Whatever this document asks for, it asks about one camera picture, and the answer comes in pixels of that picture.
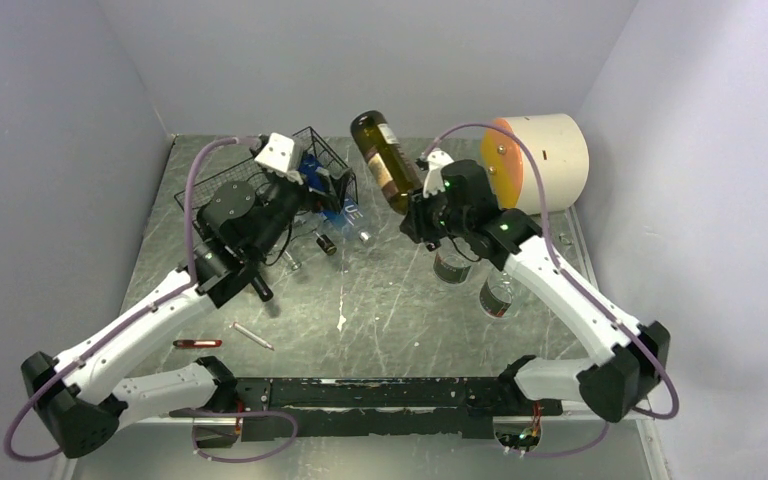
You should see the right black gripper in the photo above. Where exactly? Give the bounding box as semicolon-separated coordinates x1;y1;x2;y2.
400;179;471;243

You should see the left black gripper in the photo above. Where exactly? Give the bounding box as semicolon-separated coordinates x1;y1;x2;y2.
252;149;352;258

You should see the blue square bottle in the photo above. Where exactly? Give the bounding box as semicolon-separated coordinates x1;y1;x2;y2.
301;154;375;245

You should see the clear round bottle silver cap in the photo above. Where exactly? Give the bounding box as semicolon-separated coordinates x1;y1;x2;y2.
433;250;472;285

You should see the dark wine bottle white neck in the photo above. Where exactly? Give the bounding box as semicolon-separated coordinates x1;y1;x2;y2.
350;110;422;215

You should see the clear square liquor bottle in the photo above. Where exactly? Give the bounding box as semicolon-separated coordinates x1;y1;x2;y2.
281;227;338;271

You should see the dark green wine bottle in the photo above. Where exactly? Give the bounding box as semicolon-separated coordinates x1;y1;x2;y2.
249;271;274;302

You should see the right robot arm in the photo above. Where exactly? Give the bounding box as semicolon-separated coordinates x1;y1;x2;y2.
400;150;671;423

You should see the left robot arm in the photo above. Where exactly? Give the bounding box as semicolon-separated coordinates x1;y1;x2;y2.
21;167;355;459

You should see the clear round bottle dark label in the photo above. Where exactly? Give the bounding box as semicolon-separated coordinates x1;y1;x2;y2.
479;271;516;318

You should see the cream cylinder orange face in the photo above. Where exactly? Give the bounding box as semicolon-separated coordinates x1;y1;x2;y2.
480;113;590;215

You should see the white pen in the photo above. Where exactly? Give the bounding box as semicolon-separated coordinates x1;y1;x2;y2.
231;322;275;351

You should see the red pen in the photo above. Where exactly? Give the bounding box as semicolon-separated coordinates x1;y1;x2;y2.
172;339;223;349

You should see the black wire wine rack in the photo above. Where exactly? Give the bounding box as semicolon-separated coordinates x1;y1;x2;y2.
174;126;357;263

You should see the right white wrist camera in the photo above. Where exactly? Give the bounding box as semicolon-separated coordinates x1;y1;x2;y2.
416;148;454;198

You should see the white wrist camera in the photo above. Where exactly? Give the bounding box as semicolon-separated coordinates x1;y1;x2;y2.
416;148;454;198
254;133;304;185

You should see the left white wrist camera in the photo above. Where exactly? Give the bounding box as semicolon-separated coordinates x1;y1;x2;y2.
254;133;304;185

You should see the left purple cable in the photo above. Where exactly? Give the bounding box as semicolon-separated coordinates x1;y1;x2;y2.
3;135;263;462

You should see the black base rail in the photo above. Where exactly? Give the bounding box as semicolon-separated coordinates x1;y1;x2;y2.
203;377;563;442

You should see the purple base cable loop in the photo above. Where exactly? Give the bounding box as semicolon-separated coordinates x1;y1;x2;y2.
171;409;299;464

